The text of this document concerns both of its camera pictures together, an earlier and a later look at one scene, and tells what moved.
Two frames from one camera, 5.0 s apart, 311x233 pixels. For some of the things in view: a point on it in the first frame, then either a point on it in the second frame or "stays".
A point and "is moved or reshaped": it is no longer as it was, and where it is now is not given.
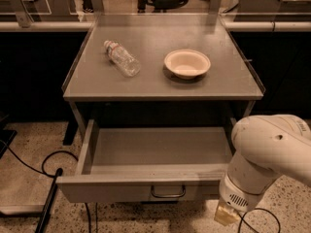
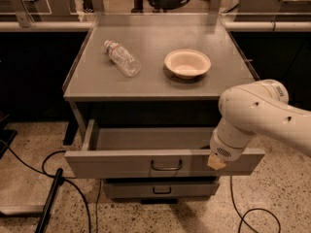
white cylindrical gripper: [233, 195] -> [224, 149]
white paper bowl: [187, 64] stays
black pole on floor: [42, 223] stays
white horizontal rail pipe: [232, 25] stays
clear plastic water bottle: [127, 63] stays
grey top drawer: [149, 164] is moved or reshaped
